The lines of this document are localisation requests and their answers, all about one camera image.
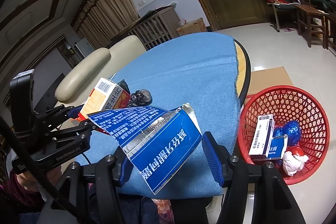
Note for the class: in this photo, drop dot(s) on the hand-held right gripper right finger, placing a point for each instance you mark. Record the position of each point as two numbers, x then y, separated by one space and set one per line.
212 158

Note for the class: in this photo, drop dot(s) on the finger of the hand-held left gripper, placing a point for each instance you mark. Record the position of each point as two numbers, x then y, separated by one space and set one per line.
71 111
78 130

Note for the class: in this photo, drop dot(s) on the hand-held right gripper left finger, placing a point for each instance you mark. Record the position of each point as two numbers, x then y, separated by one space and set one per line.
126 172

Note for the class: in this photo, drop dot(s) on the orange drink carton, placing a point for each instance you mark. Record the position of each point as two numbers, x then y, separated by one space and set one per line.
105 98

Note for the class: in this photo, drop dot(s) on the large blue carton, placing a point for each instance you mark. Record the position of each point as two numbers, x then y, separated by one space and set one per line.
162 142

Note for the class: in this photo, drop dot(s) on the small blue box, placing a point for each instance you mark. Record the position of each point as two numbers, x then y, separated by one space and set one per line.
278 148

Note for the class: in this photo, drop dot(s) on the red plastic mesh basket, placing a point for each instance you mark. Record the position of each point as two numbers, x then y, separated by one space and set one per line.
309 108

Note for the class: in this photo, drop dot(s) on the cream leather sofa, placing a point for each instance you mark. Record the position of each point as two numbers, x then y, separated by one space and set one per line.
86 69

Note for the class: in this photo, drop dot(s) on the white medicine box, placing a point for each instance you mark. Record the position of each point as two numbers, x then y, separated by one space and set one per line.
262 134

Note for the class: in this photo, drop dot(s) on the black plastic bag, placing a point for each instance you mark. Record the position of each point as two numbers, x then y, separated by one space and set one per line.
141 98

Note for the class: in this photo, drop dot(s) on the white crumpled paper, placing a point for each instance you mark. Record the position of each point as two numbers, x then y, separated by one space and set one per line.
291 163

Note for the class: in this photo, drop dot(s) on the blue foil ball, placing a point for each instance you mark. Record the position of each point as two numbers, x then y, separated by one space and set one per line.
291 129

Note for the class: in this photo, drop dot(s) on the red foil ball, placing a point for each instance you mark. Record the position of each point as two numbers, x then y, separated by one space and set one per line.
298 150

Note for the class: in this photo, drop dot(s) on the blue tablecloth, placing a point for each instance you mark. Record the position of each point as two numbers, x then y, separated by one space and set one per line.
183 69

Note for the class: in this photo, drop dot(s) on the round black-rimmed table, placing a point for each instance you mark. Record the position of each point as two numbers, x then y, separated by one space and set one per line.
244 66

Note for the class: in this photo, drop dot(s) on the large cardboard box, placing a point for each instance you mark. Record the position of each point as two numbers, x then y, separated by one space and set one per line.
270 77

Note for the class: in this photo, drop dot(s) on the beige striped curtain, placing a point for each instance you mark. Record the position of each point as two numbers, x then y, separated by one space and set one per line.
110 3

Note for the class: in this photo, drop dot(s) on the wooden slatted crib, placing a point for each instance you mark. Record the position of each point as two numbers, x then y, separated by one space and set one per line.
155 29

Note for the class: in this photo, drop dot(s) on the small cardboard box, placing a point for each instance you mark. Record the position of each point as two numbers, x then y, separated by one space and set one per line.
191 27

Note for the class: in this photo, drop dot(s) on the pink slippers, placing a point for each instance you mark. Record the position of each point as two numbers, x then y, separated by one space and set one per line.
288 29

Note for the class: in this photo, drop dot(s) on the dark wooden stool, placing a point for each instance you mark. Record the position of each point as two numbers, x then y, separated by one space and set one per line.
309 11

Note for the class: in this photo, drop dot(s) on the white wall appliance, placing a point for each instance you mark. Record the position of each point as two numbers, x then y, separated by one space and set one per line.
84 47

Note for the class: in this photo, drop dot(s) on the metal frame chair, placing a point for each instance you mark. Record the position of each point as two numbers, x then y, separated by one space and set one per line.
275 7

